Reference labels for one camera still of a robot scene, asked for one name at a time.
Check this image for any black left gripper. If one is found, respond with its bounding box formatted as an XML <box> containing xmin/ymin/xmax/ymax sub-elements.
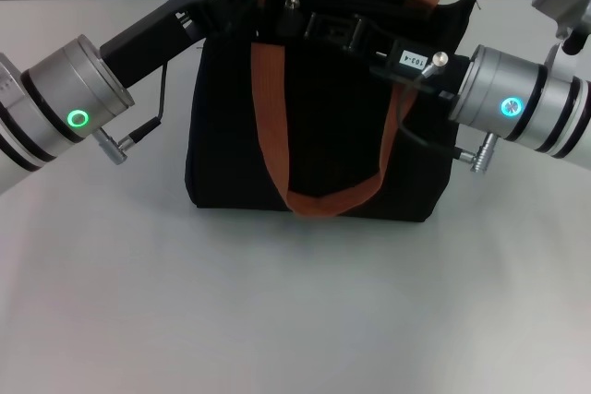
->
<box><xmin>99</xmin><ymin>0</ymin><xmax>265</xmax><ymax>90</ymax></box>

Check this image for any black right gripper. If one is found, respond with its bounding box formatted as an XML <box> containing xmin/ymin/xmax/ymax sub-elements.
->
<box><xmin>303</xmin><ymin>10</ymin><xmax>472</xmax><ymax>101</ymax></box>

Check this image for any silver metal zipper pull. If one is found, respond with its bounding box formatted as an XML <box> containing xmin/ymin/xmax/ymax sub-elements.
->
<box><xmin>278</xmin><ymin>0</ymin><xmax>302</xmax><ymax>38</ymax></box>

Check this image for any black bag with orange handles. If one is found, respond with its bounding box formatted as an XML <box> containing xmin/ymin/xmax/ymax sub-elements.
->
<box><xmin>183</xmin><ymin>0</ymin><xmax>479</xmax><ymax>224</ymax></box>

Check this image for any left gripper cable with plug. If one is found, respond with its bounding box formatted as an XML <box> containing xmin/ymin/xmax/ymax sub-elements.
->
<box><xmin>94</xmin><ymin>61</ymin><xmax>169</xmax><ymax>167</ymax></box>

